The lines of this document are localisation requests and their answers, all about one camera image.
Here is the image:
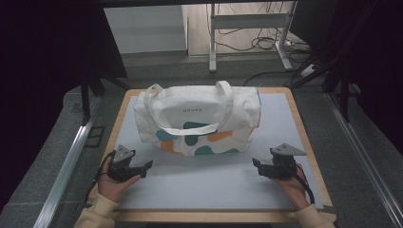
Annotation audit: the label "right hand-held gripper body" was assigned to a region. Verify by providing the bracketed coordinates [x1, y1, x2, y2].
[257, 142, 308, 181]

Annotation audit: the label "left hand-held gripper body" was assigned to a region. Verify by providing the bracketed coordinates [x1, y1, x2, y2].
[106, 144, 148, 183]

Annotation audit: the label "white canvas tote bag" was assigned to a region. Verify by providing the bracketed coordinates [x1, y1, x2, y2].
[133, 80, 262, 157]

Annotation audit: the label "person's left hand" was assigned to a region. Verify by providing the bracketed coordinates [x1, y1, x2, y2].
[97, 157, 143, 204]

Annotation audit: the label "person's right hand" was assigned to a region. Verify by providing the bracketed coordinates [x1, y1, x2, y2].
[269, 162, 311, 211]

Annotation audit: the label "pale blue table mat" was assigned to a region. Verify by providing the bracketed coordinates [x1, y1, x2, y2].
[113, 92, 325, 211]

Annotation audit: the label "black metal stand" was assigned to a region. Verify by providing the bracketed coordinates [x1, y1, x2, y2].
[289, 18, 362, 124]
[79, 72, 131, 126]

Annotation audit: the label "white power strip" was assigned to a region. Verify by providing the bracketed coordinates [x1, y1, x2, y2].
[298, 63, 319, 79]

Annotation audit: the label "dark curtain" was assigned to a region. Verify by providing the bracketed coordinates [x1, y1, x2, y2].
[289, 0, 403, 156]
[0, 0, 128, 213]

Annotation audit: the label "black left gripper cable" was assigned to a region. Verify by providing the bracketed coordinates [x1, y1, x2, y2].
[85, 149, 117, 203]

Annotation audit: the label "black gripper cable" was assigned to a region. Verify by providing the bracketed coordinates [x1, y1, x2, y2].
[293, 167, 317, 205]
[85, 149, 117, 203]

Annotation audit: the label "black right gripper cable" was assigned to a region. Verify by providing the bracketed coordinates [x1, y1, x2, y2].
[293, 167, 317, 205]

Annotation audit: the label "aluminium rail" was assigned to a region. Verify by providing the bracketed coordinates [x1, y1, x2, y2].
[32, 94, 103, 228]
[324, 92, 403, 228]

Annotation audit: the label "tangled black floor cables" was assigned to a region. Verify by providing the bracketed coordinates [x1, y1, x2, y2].
[205, 1, 317, 88]

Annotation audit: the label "white metal desk frame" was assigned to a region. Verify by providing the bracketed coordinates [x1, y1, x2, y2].
[208, 0, 298, 74]

